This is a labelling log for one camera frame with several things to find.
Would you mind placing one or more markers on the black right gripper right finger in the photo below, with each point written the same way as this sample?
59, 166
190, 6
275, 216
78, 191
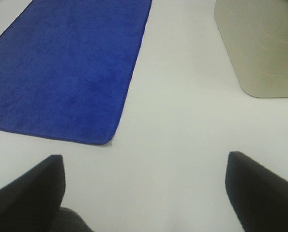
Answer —
258, 196

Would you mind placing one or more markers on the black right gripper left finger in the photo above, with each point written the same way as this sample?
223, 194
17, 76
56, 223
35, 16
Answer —
31, 202

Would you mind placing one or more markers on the blue towel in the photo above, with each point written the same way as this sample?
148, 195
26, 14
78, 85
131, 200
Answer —
66, 66

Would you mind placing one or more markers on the beige storage box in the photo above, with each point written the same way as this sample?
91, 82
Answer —
255, 35

